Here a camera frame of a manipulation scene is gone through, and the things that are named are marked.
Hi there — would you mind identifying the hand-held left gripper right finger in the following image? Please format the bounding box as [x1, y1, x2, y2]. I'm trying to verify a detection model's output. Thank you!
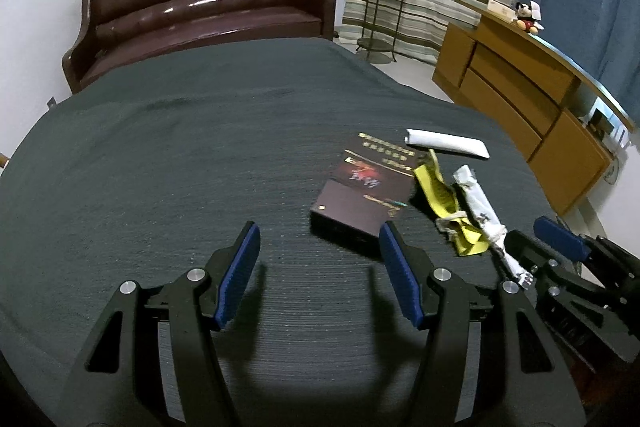
[378, 221, 588, 427]

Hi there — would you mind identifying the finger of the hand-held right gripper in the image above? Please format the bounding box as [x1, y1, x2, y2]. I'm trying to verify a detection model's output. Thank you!
[533, 216, 640, 278]
[505, 229, 608, 305]

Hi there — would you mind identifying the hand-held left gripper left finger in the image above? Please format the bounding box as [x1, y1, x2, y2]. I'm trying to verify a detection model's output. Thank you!
[52, 221, 262, 427]

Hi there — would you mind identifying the white wrapper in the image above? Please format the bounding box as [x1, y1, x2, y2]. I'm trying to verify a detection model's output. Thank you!
[452, 165, 533, 290]

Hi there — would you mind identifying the yellow wrapper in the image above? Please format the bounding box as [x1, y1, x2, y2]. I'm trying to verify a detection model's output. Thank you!
[414, 149, 488, 256]

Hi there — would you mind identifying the dark flat box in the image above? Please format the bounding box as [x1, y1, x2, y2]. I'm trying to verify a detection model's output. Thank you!
[310, 131, 418, 248]

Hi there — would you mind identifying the white router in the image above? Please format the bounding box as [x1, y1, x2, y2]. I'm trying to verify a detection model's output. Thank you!
[607, 117, 631, 150]

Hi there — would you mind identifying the dark grey tablecloth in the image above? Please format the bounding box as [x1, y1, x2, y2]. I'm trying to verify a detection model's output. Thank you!
[0, 38, 566, 427]

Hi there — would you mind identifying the white squeeze tube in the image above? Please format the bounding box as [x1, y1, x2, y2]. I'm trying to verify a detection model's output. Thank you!
[404, 128, 490, 160]

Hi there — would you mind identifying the wooden cabinet with drawers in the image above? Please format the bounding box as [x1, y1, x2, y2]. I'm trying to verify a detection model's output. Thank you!
[432, 0, 637, 217]

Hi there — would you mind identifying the mouse plush toy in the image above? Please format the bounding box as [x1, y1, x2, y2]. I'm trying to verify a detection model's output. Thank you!
[511, 0, 545, 34]

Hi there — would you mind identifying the white box on cabinet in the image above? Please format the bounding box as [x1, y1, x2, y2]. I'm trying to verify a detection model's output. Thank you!
[486, 0, 516, 22]

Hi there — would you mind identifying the black metal plant stand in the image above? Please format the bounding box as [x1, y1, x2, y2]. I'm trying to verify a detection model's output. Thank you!
[356, 0, 413, 62]

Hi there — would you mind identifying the dark brown leather sofa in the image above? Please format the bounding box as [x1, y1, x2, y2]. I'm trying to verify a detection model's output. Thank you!
[61, 0, 338, 95]

